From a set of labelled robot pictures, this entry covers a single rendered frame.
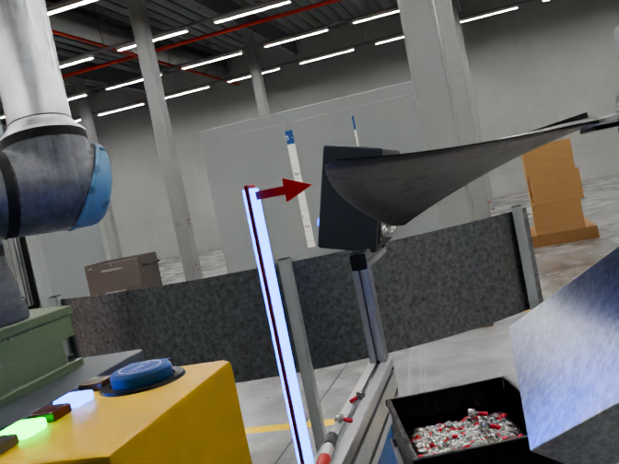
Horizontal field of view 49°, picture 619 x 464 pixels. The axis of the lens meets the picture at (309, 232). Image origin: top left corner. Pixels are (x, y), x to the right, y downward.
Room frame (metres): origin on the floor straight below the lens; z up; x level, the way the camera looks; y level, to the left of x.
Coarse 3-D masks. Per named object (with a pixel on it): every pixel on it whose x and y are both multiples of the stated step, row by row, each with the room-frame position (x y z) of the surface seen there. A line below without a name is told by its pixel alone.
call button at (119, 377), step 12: (156, 360) 0.45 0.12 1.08; (168, 360) 0.45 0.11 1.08; (120, 372) 0.44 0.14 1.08; (132, 372) 0.43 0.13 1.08; (144, 372) 0.43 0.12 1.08; (156, 372) 0.43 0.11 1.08; (168, 372) 0.44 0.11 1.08; (120, 384) 0.43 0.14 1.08; (132, 384) 0.42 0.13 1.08; (144, 384) 0.42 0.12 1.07
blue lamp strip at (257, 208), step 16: (256, 208) 0.67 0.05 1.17; (256, 224) 0.67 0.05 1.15; (272, 272) 0.68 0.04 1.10; (272, 288) 0.67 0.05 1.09; (288, 352) 0.68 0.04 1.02; (288, 368) 0.67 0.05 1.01; (288, 384) 0.67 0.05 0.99; (304, 416) 0.69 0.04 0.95; (304, 432) 0.68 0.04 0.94; (304, 448) 0.67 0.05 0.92
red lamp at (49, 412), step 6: (42, 408) 0.40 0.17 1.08; (48, 408) 0.40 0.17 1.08; (54, 408) 0.39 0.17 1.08; (60, 408) 0.39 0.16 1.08; (66, 408) 0.40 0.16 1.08; (30, 414) 0.39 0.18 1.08; (36, 414) 0.39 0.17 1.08; (42, 414) 0.39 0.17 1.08; (48, 414) 0.39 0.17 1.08; (54, 414) 0.39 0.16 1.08; (60, 414) 0.39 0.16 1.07; (48, 420) 0.39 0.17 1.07; (54, 420) 0.39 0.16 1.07
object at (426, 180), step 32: (544, 128) 0.58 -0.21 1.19; (576, 128) 0.61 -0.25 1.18; (352, 160) 0.56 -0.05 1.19; (384, 160) 0.56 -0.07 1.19; (416, 160) 0.58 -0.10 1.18; (448, 160) 0.60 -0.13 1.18; (480, 160) 0.64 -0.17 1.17; (352, 192) 0.65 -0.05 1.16; (384, 192) 0.67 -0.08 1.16; (416, 192) 0.69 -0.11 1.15; (448, 192) 0.72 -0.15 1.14
